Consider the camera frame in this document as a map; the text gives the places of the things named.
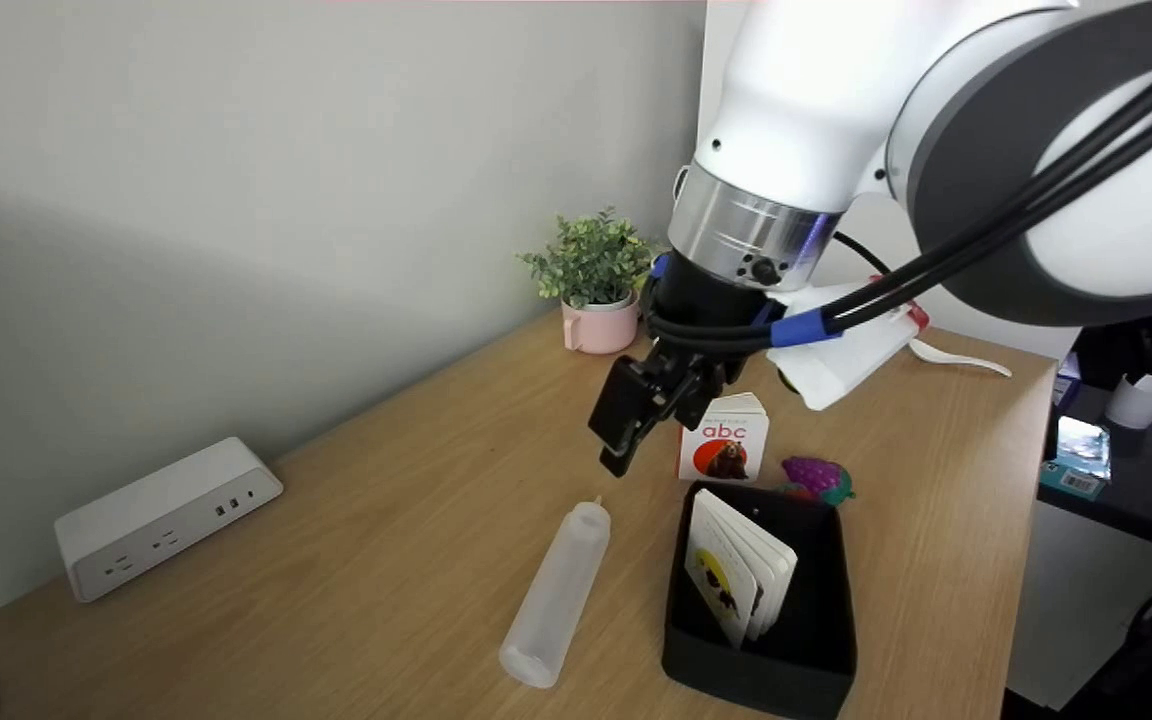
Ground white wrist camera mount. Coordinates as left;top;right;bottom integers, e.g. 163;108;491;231
773;296;936;415

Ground white plastic spoon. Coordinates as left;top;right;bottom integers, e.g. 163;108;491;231
903;332;1018;383

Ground small red abc book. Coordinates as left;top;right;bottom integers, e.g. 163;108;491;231
678;389;775;489

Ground white paper cup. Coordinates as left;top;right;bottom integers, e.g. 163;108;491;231
1106;368;1152;432

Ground white power strip box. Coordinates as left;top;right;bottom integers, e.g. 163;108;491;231
52;432;287;609

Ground black plastic box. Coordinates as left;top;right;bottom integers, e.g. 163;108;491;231
661;478;860;720

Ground green plant in pink mug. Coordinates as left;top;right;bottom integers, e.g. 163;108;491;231
516;210;661;361

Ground translucent squeeze bottle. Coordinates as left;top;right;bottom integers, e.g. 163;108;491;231
498;496;615;694

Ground purple toy grapes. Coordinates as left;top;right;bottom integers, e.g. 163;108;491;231
775;452;860;512

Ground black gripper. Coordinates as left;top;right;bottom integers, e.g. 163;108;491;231
585;251;782;481

